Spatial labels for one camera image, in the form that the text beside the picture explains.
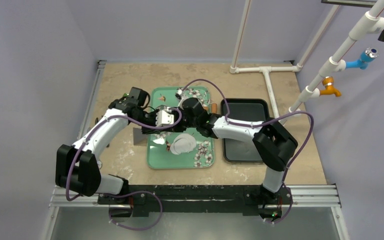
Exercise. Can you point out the black baking tray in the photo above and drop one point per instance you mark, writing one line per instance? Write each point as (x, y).
(244, 109)

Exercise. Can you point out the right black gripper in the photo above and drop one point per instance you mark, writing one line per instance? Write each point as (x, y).
(183, 102)

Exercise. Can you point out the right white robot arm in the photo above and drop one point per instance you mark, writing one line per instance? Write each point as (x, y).
(274, 144)

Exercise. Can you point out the aluminium frame rail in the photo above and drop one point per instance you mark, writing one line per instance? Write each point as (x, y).
(54, 210)

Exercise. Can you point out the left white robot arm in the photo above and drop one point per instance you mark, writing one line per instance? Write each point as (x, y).
(77, 166)

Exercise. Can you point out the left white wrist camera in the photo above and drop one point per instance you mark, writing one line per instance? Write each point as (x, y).
(164, 118)

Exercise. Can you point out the blue faucet tap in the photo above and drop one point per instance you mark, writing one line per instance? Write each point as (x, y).
(366, 57)

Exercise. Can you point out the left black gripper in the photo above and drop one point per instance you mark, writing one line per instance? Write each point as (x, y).
(150, 130)

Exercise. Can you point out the metal scraper wooden handle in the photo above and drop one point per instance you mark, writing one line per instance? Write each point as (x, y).
(139, 138)

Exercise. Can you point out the orange faucet tap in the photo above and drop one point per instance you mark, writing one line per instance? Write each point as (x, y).
(329, 88)

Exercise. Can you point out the green floral tray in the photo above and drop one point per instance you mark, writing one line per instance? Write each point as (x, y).
(158, 153)

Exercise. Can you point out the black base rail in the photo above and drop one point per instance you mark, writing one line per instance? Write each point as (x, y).
(248, 200)

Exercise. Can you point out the white pvc pipe frame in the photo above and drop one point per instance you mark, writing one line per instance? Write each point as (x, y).
(338, 37)

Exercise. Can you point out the wooden rolling pin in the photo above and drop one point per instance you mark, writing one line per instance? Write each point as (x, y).
(212, 108)

